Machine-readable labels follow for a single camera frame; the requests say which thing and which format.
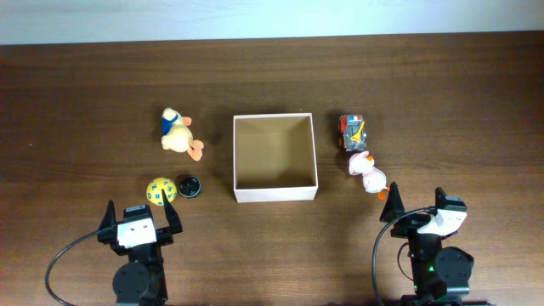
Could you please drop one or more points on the yellow plush duck blue scarf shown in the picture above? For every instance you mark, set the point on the yellow plush duck blue scarf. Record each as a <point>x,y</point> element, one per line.
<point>177,135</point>

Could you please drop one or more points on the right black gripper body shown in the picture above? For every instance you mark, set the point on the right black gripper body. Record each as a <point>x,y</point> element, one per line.
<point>408,229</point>

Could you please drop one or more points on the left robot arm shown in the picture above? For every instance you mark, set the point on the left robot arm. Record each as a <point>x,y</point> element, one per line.
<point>142,280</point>

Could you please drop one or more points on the yellow ball blue letters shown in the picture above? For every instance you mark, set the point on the yellow ball blue letters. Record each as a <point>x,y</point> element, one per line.
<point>159,186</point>

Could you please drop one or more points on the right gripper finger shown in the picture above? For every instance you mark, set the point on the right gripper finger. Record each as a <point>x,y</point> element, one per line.
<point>394,206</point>
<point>440,198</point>

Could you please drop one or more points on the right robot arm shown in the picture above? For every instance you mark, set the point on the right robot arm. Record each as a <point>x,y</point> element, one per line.
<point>440,275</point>

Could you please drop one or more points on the white pink toy duck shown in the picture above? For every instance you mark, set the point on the white pink toy duck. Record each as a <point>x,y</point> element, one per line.
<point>374,180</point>

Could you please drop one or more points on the pink cardboard box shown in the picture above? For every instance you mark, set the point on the pink cardboard box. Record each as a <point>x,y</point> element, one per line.
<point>274,158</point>

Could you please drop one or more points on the red grey toy truck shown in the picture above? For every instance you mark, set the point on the red grey toy truck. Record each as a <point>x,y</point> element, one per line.
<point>352,132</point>

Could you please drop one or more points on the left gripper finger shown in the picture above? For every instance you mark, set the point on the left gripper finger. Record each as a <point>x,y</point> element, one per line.
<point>108,222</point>
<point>174,223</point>

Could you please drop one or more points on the black round cap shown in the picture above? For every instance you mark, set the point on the black round cap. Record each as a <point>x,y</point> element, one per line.
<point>190,187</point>

